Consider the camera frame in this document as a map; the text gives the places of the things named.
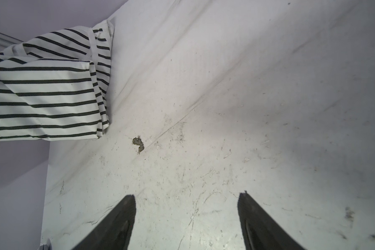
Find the black white striped tank top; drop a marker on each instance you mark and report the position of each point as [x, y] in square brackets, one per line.
[54, 86]

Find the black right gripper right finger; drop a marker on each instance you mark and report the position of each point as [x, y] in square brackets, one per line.
[259, 230]

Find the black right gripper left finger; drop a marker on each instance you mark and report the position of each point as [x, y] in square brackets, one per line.
[115, 230]

